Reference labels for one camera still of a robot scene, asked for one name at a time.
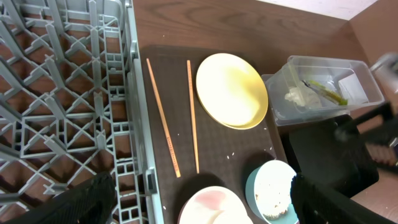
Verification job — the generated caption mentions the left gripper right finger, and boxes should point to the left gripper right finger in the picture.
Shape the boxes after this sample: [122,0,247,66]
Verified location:
[290,173,394,224]

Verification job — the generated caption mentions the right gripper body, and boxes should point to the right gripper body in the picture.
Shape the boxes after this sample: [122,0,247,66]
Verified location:
[334,101,397,157]

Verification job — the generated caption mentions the grey plastic dish rack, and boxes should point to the grey plastic dish rack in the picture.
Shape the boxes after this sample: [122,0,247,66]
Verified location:
[1,0,164,223]

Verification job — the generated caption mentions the white tissue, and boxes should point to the white tissue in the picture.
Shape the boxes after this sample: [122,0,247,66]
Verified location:
[285,87,322,109]

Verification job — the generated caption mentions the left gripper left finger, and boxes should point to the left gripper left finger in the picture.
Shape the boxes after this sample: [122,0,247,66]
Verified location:
[6,172,116,224]

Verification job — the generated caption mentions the rice and food scraps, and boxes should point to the rice and food scraps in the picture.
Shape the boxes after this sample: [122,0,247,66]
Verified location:
[255,177,291,220]

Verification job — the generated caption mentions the light blue bowl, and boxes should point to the light blue bowl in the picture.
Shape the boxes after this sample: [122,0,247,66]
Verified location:
[245,159,299,224]

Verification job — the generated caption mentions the yellow plate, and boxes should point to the yellow plate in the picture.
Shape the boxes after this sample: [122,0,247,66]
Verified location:
[195,53,269,130]

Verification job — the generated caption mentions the clear plastic bin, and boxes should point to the clear plastic bin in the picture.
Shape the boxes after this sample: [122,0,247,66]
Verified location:
[262,55,384,126]

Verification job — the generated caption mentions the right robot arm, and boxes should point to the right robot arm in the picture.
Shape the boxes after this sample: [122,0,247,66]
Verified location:
[335,53,397,173]

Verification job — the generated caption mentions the wooden chopstick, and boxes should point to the wooden chopstick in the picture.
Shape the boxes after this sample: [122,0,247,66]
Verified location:
[187,60,200,174]
[146,58,181,178]

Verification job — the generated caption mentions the green snack wrapper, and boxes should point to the green snack wrapper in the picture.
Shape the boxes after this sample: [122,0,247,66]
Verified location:
[302,80,348,106]

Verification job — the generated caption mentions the pink bowl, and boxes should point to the pink bowl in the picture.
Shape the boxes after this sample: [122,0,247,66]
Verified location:
[178,186,253,224]

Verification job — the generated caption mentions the black rectangular tray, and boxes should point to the black rectangular tray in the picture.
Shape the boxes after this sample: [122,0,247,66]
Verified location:
[281,114,379,198]

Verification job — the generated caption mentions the dark brown serving tray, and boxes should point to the dark brown serving tray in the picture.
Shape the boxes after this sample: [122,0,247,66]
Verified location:
[141,45,275,223]

